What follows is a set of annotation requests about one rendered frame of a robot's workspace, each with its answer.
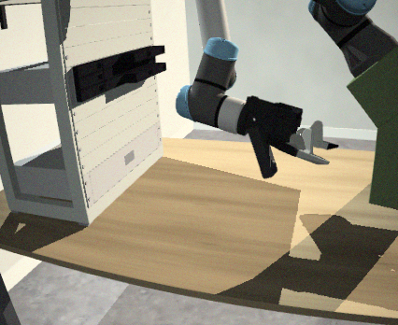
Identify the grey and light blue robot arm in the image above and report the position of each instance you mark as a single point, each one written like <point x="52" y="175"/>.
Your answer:
<point x="361" y="41"/>

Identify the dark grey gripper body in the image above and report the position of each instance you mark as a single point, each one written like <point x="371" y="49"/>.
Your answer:
<point x="281" y="122"/>

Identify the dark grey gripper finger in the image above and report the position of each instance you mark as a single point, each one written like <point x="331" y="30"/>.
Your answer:
<point x="300" y="146"/>
<point x="317" y="128"/>

